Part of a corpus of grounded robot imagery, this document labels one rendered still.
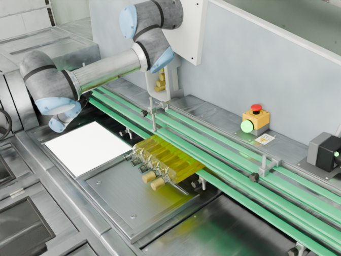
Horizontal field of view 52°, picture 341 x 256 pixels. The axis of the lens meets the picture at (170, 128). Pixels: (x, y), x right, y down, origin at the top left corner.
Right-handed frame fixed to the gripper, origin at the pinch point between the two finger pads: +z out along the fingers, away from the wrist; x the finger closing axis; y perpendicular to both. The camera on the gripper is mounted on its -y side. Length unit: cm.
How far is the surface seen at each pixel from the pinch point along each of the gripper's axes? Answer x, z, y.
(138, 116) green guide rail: 10.8, -12.6, 32.3
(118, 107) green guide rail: 1.4, -7.1, 21.8
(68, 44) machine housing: -28, 38, -27
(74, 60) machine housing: -20.8, 23.3, -15.4
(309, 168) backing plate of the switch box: 76, -46, 82
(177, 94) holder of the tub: 30, -5, 42
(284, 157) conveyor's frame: 70, -42, 77
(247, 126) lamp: 63, -32, 65
